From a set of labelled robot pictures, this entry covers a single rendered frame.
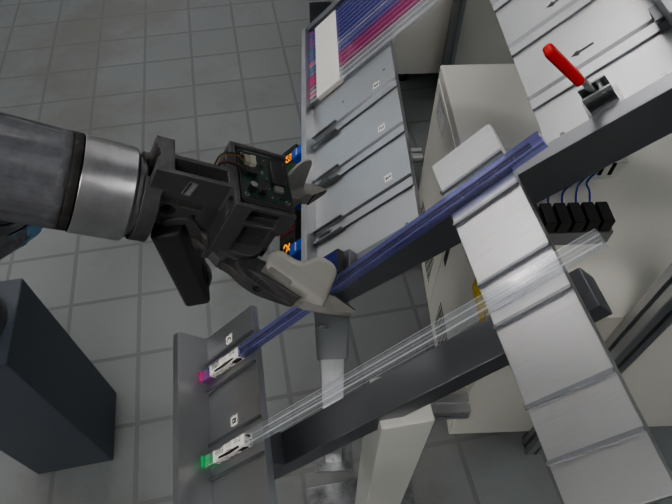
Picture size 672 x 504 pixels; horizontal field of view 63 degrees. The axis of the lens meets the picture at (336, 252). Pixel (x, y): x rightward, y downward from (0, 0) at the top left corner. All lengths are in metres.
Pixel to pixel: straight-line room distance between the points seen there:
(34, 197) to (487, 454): 1.28
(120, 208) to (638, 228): 0.94
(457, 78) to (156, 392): 1.11
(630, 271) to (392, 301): 0.78
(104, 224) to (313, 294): 0.18
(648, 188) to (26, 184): 1.08
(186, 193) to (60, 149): 0.09
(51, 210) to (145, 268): 1.39
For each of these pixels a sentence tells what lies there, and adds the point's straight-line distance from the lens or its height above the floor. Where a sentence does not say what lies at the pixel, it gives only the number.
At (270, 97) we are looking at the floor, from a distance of 2.32.
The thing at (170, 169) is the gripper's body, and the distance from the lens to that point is 0.42.
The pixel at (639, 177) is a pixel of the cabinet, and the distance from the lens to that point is 1.25.
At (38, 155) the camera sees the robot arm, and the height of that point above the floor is 1.15.
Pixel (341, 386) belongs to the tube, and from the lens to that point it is 0.55.
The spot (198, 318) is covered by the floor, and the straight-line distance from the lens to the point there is 1.67.
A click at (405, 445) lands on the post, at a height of 0.76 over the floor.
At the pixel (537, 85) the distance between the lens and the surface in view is 0.75.
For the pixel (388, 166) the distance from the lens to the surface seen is 0.83.
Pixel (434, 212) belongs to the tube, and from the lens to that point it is 0.53.
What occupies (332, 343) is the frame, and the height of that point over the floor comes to 0.65.
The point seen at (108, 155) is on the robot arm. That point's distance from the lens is 0.43.
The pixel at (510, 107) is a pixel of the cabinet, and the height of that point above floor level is 0.62.
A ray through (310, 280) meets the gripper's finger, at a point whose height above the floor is 1.01.
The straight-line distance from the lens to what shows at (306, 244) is 0.84.
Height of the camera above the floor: 1.40
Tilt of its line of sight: 53 degrees down
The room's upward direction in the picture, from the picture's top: straight up
